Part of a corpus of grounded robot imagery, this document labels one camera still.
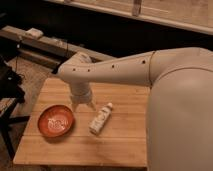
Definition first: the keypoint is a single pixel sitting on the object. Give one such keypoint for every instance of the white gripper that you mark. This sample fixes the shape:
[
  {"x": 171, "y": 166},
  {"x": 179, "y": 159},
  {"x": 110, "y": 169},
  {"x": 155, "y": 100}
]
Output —
[{"x": 81, "y": 93}]

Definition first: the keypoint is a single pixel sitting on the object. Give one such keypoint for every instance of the small white bottle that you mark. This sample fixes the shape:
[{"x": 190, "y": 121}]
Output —
[{"x": 99, "y": 121}]

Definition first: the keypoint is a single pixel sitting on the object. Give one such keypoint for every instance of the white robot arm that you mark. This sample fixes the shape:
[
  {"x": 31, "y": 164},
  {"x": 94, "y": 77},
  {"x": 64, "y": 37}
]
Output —
[{"x": 179, "y": 116}]

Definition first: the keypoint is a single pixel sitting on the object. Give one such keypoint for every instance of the orange ceramic bowl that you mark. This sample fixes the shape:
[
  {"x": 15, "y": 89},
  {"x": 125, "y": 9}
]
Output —
[{"x": 55, "y": 121}]

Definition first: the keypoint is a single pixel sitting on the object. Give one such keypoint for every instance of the black stand at left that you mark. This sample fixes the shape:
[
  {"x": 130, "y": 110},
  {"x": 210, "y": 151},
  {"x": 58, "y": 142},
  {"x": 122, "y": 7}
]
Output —
[{"x": 10, "y": 88}]

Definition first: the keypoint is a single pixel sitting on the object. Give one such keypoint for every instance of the white box on beam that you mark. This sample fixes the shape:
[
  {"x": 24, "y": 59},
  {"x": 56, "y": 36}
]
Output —
[{"x": 35, "y": 33}]

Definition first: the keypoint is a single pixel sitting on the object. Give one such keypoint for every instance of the long wooden beam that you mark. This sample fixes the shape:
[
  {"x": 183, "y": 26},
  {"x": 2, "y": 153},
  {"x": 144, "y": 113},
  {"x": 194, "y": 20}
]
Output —
[{"x": 48, "y": 44}]

